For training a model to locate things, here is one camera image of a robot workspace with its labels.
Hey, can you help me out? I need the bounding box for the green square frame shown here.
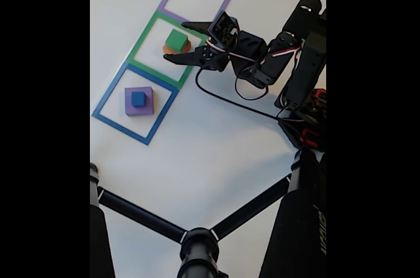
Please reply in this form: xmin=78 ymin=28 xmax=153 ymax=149
xmin=126 ymin=10 xmax=211 ymax=90

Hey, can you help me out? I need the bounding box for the blue square frame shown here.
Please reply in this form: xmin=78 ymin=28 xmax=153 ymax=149
xmin=91 ymin=62 xmax=180 ymax=146

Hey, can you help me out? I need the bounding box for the orange square block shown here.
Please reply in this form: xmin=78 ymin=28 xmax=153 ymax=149
xmin=162 ymin=40 xmax=192 ymax=56

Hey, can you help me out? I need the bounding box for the black camera tripod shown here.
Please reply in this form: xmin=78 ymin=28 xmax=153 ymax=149
xmin=90 ymin=148 xmax=327 ymax=278

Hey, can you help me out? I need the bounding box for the red white servo cable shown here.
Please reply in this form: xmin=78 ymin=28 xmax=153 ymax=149
xmin=206 ymin=38 xmax=306 ymax=123

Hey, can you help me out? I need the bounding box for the small blue cube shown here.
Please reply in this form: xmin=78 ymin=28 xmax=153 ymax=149
xmin=131 ymin=91 xmax=147 ymax=108

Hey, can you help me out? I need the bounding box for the green square block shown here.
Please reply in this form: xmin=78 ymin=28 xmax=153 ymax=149
xmin=165 ymin=29 xmax=188 ymax=52

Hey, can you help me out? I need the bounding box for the purple square block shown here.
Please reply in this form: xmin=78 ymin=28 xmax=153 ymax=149
xmin=124 ymin=86 xmax=155 ymax=117

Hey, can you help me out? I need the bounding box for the black camera cable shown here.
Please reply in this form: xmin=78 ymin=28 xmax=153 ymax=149
xmin=196 ymin=66 xmax=296 ymax=123

